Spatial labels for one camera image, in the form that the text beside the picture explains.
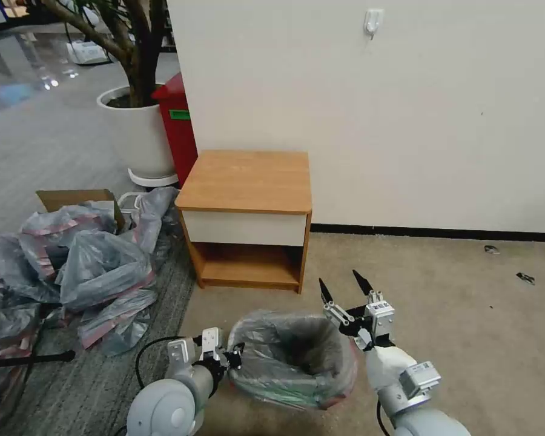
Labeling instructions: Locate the brown tree trunk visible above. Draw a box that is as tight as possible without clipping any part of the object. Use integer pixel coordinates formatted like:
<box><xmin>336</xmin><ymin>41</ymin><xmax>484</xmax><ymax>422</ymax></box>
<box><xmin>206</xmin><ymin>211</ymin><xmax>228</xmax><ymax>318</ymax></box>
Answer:
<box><xmin>39</xmin><ymin>0</ymin><xmax>170</xmax><ymax>108</ymax></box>

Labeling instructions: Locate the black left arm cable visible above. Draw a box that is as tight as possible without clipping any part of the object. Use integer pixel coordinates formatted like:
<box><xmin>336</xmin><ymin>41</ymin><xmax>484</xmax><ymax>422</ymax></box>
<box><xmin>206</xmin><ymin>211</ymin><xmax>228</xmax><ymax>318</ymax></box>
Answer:
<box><xmin>134</xmin><ymin>335</ymin><xmax>183</xmax><ymax>389</ymax></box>

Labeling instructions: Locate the red box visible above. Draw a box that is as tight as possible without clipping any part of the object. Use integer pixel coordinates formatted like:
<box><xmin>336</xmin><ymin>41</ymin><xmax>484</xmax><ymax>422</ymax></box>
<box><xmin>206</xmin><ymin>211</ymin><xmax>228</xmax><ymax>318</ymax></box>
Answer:
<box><xmin>151</xmin><ymin>72</ymin><xmax>200</xmax><ymax>188</ymax></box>

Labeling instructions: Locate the white plant pot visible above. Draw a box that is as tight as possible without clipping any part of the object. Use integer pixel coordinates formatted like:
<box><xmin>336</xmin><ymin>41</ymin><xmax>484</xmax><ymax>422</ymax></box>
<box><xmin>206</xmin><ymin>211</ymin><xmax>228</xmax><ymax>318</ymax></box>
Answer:
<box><xmin>96</xmin><ymin>85</ymin><xmax>179</xmax><ymax>180</ymax></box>

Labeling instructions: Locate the black baseboard strip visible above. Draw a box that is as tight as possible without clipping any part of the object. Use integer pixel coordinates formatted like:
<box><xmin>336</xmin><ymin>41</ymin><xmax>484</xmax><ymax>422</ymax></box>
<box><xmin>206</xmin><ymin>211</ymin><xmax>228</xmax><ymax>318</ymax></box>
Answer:
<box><xmin>309</xmin><ymin>222</ymin><xmax>545</xmax><ymax>238</ymax></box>

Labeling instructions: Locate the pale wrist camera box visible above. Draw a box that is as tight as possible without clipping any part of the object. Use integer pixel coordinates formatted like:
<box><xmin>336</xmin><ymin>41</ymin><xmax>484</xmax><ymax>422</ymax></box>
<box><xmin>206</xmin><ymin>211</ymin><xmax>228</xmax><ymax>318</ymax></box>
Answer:
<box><xmin>201</xmin><ymin>326</ymin><xmax>222</xmax><ymax>360</ymax></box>
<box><xmin>365</xmin><ymin>299</ymin><xmax>397</xmax><ymax>340</ymax></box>

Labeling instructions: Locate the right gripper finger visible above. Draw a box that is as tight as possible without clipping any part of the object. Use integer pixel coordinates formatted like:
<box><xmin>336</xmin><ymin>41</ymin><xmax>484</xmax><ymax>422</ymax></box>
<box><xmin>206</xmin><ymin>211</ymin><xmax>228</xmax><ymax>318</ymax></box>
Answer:
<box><xmin>352</xmin><ymin>269</ymin><xmax>383</xmax><ymax>307</ymax></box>
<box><xmin>318</xmin><ymin>277</ymin><xmax>355</xmax><ymax>332</ymax></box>

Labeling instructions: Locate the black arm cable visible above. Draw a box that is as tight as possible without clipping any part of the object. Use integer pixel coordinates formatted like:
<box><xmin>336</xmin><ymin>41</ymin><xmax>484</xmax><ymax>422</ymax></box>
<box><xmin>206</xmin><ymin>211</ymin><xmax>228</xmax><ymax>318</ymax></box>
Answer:
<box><xmin>134</xmin><ymin>335</ymin><xmax>183</xmax><ymax>389</ymax></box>
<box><xmin>375</xmin><ymin>394</ymin><xmax>397</xmax><ymax>436</ymax></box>

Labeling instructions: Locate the white pot saucer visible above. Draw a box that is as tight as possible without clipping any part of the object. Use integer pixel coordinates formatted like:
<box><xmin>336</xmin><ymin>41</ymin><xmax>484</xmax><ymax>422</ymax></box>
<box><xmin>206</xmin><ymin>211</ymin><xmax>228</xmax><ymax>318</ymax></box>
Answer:
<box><xmin>127</xmin><ymin>167</ymin><xmax>180</xmax><ymax>188</ymax></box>

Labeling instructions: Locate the black stick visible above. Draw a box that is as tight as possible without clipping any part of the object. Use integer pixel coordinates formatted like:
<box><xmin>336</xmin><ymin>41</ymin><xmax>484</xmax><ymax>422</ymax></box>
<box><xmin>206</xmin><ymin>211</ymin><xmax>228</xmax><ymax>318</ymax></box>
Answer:
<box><xmin>0</xmin><ymin>348</ymin><xmax>77</xmax><ymax>369</ymax></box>

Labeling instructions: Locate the white background appliance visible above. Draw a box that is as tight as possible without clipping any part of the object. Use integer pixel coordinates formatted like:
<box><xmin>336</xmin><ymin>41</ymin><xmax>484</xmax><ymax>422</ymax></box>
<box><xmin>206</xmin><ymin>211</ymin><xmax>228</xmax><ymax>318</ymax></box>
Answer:
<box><xmin>65</xmin><ymin>39</ymin><xmax>115</xmax><ymax>65</ymax></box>

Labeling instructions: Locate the white wall hook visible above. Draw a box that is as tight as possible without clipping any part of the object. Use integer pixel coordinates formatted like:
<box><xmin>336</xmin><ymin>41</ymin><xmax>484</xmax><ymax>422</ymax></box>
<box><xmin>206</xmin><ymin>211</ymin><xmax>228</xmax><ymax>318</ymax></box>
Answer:
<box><xmin>362</xmin><ymin>8</ymin><xmax>385</xmax><ymax>40</ymax></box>

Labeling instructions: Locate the translucent grey garbage bag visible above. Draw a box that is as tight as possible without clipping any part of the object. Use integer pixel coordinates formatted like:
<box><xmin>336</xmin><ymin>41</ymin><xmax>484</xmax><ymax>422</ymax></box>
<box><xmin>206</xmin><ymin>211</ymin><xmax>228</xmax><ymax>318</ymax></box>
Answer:
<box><xmin>226</xmin><ymin>308</ymin><xmax>360</xmax><ymax>412</ymax></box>

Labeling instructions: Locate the wooden nightstand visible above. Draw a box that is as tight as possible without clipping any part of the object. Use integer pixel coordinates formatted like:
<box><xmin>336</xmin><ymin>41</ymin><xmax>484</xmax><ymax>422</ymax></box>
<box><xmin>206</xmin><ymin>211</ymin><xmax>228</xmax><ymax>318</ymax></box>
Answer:
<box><xmin>174</xmin><ymin>150</ymin><xmax>312</xmax><ymax>296</ymax></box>

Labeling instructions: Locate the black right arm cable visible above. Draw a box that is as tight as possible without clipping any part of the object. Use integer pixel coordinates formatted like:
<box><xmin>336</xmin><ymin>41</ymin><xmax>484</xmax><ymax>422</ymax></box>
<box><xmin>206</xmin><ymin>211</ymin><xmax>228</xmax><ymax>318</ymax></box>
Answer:
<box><xmin>375</xmin><ymin>394</ymin><xmax>397</xmax><ymax>436</ymax></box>

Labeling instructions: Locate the crumpled grey garbage bag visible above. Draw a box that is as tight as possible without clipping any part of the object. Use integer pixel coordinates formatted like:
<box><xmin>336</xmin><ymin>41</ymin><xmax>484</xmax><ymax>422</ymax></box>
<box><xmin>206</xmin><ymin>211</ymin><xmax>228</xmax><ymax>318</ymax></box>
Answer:
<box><xmin>18</xmin><ymin>203</ymin><xmax>121</xmax><ymax>278</ymax></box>
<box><xmin>78</xmin><ymin>286</ymin><xmax>160</xmax><ymax>358</ymax></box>
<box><xmin>0</xmin><ymin>232</ymin><xmax>64</xmax><ymax>306</ymax></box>
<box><xmin>130</xmin><ymin>185</ymin><xmax>181</xmax><ymax>255</ymax></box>
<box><xmin>0</xmin><ymin>299</ymin><xmax>44</xmax><ymax>430</ymax></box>
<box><xmin>58</xmin><ymin>229</ymin><xmax>159</xmax><ymax>315</ymax></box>

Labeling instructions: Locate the white nightstand drawer front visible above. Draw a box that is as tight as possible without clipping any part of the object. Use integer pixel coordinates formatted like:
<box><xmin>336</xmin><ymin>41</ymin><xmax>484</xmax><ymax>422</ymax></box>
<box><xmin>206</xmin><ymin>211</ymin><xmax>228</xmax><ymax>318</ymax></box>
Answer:
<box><xmin>181</xmin><ymin>210</ymin><xmax>310</xmax><ymax>249</ymax></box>

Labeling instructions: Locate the brown cardboard box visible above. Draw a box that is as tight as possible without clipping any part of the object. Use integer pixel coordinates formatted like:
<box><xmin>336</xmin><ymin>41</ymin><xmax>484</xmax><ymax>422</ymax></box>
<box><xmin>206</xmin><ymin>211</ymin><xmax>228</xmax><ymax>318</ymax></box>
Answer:
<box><xmin>36</xmin><ymin>188</ymin><xmax>127</xmax><ymax>233</ymax></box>

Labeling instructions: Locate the white ring object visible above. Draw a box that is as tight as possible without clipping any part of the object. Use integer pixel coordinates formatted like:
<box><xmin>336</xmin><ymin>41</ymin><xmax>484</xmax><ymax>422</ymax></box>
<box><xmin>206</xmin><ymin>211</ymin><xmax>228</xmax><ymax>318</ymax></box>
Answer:
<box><xmin>117</xmin><ymin>191</ymin><xmax>142</xmax><ymax>215</ymax></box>

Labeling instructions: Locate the small round trash can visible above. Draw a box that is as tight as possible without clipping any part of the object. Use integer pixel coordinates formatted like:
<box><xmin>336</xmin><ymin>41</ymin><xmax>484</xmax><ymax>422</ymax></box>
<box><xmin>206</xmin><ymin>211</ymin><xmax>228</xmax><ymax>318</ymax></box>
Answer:
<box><xmin>232</xmin><ymin>317</ymin><xmax>353</xmax><ymax>409</ymax></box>

